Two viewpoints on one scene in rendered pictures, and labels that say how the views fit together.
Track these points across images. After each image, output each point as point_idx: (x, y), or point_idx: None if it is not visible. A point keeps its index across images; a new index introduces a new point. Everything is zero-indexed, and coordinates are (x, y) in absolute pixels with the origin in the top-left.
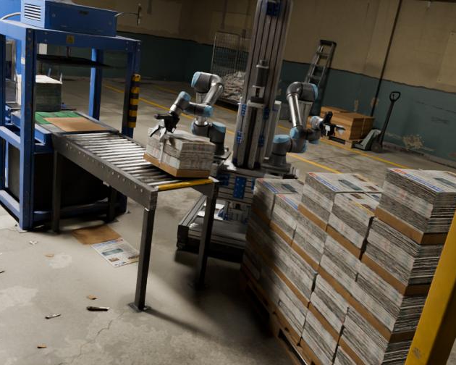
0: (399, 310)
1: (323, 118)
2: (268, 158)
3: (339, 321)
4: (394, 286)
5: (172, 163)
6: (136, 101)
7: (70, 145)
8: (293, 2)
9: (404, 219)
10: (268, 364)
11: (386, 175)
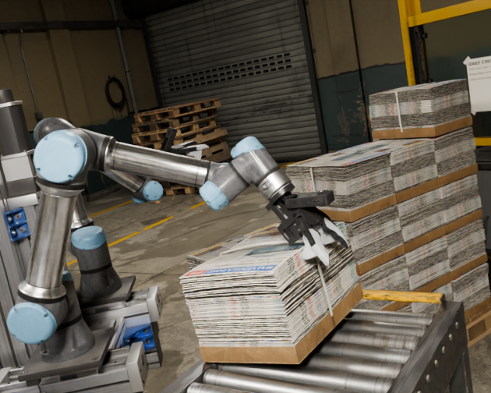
0: (478, 186)
1: (169, 142)
2: (99, 285)
3: (446, 260)
4: (471, 172)
5: (345, 283)
6: None
7: None
8: None
9: (456, 117)
10: (445, 391)
11: (430, 94)
